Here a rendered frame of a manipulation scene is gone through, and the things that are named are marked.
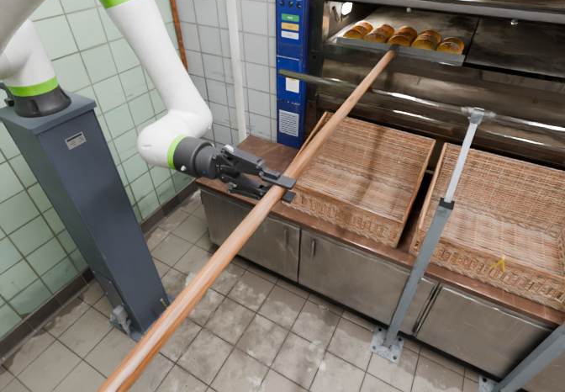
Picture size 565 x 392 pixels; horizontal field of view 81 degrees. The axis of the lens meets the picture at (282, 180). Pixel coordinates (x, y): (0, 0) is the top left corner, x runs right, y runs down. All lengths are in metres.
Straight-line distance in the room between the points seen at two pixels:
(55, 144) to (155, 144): 0.42
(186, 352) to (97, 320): 0.52
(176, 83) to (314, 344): 1.39
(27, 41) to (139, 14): 0.37
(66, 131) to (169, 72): 0.43
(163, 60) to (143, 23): 0.09
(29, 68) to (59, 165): 0.28
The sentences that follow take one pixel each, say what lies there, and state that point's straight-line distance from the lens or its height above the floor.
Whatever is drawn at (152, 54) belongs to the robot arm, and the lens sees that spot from 0.90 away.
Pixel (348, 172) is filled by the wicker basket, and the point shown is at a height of 0.59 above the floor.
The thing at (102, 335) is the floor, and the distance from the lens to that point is 2.06.
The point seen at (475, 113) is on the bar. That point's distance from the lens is 1.22.
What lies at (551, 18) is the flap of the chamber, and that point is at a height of 1.41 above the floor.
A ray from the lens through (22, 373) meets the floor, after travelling 2.15.
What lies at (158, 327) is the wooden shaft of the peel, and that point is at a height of 1.21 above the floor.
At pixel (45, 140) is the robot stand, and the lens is 1.18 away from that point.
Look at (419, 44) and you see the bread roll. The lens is 1.64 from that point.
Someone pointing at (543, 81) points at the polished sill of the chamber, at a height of 1.17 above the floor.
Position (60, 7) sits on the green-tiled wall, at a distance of 1.78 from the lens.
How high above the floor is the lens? 1.67
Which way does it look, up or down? 39 degrees down
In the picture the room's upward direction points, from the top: straight up
